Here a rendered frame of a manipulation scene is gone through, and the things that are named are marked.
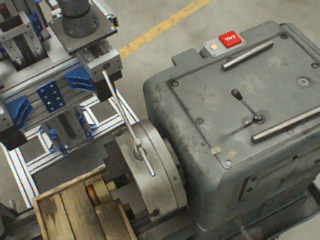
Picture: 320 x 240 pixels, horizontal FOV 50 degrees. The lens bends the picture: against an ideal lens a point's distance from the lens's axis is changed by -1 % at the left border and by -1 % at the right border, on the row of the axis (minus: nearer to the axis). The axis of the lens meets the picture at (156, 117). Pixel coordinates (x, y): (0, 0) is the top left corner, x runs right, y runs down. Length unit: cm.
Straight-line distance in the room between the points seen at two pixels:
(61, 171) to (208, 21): 185
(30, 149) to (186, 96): 150
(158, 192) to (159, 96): 30
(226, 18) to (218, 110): 226
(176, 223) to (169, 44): 198
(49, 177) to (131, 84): 100
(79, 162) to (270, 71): 142
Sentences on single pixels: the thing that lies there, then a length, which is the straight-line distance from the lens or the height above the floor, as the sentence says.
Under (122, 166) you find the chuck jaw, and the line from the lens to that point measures 112.
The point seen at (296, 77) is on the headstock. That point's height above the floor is 126.
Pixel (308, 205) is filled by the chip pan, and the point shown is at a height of 54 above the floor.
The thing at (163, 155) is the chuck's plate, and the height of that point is 123.
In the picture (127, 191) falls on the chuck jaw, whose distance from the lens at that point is 111.
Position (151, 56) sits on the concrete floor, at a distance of 294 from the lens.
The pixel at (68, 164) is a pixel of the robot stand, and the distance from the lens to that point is 225.
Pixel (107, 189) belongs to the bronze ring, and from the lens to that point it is 111.
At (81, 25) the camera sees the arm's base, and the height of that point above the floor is 122.
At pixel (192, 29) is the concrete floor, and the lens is 315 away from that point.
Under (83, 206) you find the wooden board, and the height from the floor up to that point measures 89.
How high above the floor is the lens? 213
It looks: 56 degrees down
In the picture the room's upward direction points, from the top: 8 degrees counter-clockwise
